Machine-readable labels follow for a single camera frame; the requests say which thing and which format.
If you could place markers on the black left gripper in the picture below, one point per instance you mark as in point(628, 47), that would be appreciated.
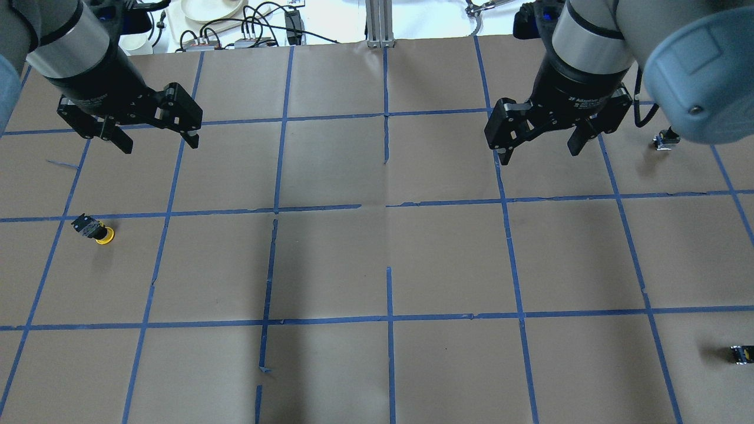
point(100, 78)

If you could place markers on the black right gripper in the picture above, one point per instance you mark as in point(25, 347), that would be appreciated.
point(574, 82)

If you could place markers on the yellow push button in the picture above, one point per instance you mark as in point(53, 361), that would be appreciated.
point(91, 228)

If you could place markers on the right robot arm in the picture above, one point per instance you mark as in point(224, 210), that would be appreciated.
point(694, 59)

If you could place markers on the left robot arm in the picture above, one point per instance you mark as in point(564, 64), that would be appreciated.
point(75, 46)

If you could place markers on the green push button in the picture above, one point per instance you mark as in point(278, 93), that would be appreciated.
point(665, 140)

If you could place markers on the white paper cup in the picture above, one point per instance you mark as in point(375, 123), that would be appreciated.
point(136, 44)

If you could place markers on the white plate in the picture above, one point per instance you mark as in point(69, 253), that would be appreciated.
point(206, 11)

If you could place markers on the metal clamp tool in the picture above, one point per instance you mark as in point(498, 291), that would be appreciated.
point(474, 10)

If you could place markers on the black power adapter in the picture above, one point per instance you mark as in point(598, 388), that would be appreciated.
point(294, 27)

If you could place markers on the aluminium frame post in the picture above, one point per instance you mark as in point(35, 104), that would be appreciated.
point(379, 24)

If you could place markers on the small black yellow switch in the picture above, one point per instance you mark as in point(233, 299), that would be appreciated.
point(742, 354)

